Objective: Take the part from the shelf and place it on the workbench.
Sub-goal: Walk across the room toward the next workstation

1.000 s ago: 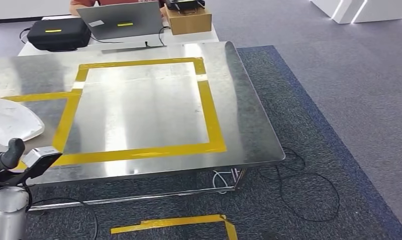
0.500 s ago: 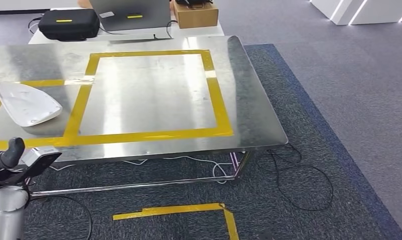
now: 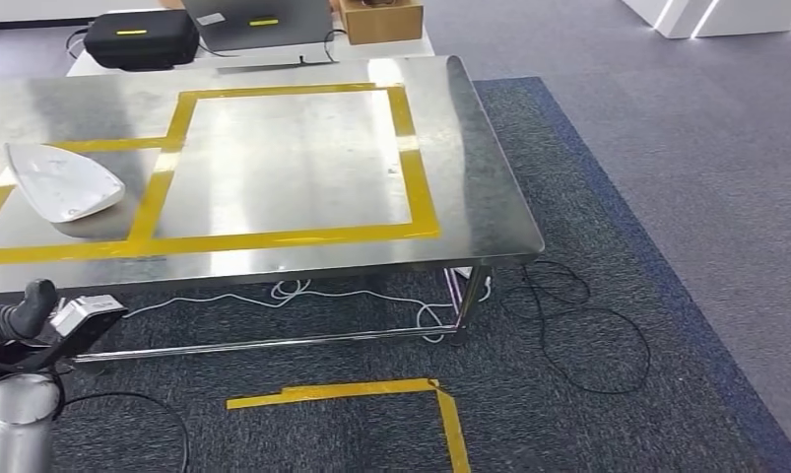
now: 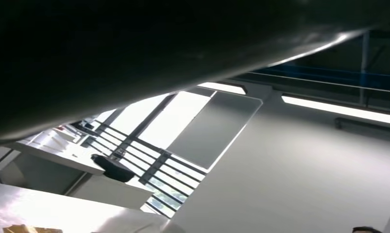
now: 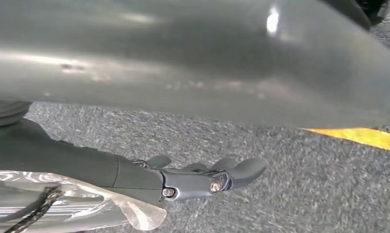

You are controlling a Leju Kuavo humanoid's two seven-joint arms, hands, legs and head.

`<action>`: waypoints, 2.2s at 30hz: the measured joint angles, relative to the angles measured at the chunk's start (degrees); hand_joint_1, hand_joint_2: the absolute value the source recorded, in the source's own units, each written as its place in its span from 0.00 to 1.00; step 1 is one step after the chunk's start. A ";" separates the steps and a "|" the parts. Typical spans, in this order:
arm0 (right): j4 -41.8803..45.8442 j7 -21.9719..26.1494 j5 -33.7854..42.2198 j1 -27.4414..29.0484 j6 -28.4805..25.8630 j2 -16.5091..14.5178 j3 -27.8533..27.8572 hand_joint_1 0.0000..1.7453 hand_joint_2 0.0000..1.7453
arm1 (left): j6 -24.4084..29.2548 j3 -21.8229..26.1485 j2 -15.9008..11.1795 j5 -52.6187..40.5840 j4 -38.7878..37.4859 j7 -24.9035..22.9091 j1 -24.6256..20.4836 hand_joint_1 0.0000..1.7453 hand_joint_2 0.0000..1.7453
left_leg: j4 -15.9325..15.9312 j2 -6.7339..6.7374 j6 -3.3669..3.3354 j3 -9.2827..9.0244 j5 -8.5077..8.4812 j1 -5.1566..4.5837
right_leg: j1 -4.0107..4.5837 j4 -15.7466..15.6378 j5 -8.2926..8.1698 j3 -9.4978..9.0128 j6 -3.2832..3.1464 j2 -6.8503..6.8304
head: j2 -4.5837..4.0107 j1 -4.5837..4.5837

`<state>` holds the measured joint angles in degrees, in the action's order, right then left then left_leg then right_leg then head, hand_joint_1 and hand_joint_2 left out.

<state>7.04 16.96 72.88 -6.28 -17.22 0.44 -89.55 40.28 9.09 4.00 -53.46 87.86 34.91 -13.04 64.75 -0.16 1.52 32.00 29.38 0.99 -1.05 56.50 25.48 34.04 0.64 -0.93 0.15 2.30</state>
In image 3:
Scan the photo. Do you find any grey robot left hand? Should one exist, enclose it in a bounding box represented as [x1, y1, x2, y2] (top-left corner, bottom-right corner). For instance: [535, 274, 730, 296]
[8, 279, 59, 341]

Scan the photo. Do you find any white curved plastic part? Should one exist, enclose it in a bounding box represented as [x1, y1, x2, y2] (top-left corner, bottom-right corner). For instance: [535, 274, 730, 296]
[4, 142, 127, 225]

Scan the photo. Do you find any stainless steel workbench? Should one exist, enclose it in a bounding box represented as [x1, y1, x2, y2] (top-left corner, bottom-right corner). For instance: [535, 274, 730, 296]
[0, 55, 545, 365]

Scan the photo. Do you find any yellow workbench tape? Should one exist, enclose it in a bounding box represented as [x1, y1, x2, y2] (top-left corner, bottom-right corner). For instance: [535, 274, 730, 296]
[0, 83, 442, 267]

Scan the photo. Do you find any black carrying case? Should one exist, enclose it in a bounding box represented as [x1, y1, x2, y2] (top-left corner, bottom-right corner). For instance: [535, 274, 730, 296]
[83, 9, 201, 72]

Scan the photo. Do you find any yellow floor tape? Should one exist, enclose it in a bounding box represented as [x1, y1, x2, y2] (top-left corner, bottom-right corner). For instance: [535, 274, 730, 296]
[226, 378, 472, 473]

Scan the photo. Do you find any grey laptop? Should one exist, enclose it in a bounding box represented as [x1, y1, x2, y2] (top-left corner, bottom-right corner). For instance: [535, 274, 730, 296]
[181, 0, 334, 52]

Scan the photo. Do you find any brown cardboard box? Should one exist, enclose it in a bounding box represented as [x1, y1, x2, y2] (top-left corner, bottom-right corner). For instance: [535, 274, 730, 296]
[338, 0, 426, 45]

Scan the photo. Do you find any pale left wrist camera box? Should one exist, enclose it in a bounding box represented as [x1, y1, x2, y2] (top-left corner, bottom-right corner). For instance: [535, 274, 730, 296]
[50, 295, 125, 337]

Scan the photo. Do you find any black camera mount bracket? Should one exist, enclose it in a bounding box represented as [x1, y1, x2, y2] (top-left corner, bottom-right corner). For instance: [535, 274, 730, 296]
[0, 309, 129, 378]

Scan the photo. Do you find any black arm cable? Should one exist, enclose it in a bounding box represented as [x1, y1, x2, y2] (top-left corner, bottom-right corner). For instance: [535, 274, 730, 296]
[58, 391, 191, 473]

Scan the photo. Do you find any white floor cable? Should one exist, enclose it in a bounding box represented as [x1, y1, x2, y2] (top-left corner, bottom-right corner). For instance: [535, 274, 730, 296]
[123, 279, 494, 344]

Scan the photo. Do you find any black floor cable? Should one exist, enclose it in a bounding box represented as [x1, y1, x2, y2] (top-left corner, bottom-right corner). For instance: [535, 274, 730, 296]
[498, 259, 652, 396]

